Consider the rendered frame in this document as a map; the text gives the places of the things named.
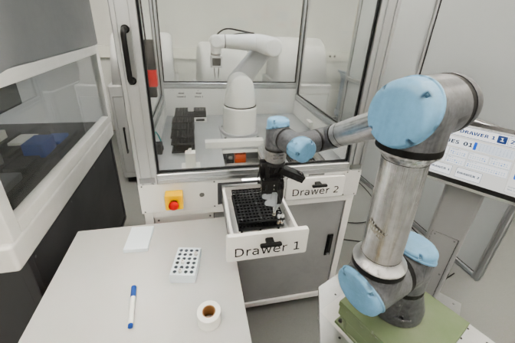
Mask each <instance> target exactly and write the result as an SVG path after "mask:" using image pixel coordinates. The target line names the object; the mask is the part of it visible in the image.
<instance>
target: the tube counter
mask: <svg viewBox="0 0 515 343"><path fill-rule="evenodd" d="M462 148H465V149H470V150H473V151H476V152H482V153H485V154H488V155H494V156H497V157H501V158H506V159H509V160H514V158H515V151H514V150H509V149H504V148H501V147H496V146H493V145H488V144H484V143H480V142H475V141H471V140H467V139H465V140H464V142H463V144H462Z"/></svg>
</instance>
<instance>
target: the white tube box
mask: <svg viewBox="0 0 515 343"><path fill-rule="evenodd" d="M195 251H197V252H198V255H197V256H195V255H194V252H195ZM201 256H202V250H201V248H196V247H179V248H178V250H177V253H176V255H175V259H174V262H173V265H172V268H171V272H170V274H169V278H170V282H171V283H195V281H196V277H197V274H198V268H199V264H200V260H201ZM182 259H184V260H185V263H184V264H181V260H182ZM179 268H182V273H179V271H178V269H179Z"/></svg>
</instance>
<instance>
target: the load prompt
mask: <svg viewBox="0 0 515 343"><path fill-rule="evenodd" d="M452 134H454V135H457V136H463V137H467V138H470V139H476V140H480V141H484V142H489V143H493V144H497V145H502V146H506V147H510V148H513V149H515V137H513V136H506V135H503V134H499V133H495V132H488V131H484V130H481V129H474V128H471V127H466V128H464V129H462V130H460V131H457V132H454V133H452Z"/></svg>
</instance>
